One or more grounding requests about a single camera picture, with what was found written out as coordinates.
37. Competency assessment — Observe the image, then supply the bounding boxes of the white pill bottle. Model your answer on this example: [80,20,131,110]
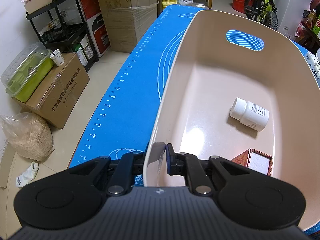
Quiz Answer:
[229,98,270,132]

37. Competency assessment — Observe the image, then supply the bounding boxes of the beige plastic storage bin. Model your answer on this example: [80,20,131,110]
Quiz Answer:
[143,10,319,229]

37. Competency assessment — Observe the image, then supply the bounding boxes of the blue silicone baking mat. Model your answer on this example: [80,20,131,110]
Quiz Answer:
[68,4,320,235]

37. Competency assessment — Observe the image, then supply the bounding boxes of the white sock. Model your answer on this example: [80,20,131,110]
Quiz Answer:
[16,161,39,188]

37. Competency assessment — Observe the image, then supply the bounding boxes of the plastic bag of grain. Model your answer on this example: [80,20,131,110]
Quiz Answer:
[1,112,54,162]

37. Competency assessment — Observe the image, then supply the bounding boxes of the brown cardboard box on floor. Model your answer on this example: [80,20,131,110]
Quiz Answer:
[15,53,89,129]

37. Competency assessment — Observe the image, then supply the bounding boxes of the flat cardboard sheet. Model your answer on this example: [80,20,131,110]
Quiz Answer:
[0,143,16,189]

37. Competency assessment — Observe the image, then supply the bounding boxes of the white paper cup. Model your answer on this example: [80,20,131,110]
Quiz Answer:
[49,49,65,66]

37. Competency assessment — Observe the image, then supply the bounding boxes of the green dish rack clear lid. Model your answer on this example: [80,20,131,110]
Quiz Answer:
[1,42,54,102]

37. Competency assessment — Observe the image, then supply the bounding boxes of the white tissue box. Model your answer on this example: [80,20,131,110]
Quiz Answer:
[305,51,320,87]

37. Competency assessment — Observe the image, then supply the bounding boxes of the yellow oil jug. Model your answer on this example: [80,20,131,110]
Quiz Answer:
[162,0,177,10]

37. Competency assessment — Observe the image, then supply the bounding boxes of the black metal shelf rack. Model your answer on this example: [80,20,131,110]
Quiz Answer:
[26,0,99,71]

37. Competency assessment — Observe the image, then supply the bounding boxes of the large stacked cardboard box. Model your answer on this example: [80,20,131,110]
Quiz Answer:
[98,0,158,53]

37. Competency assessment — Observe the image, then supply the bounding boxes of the red white appliance box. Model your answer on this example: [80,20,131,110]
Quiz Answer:
[80,0,110,57]

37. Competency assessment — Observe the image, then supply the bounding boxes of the dark wooden side table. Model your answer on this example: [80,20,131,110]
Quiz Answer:
[298,22,320,55]

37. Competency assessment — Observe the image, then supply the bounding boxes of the green black bicycle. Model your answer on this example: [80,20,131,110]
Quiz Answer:
[244,0,278,31]

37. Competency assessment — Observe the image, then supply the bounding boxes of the white freezer appliance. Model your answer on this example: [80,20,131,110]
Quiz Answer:
[274,0,312,40]

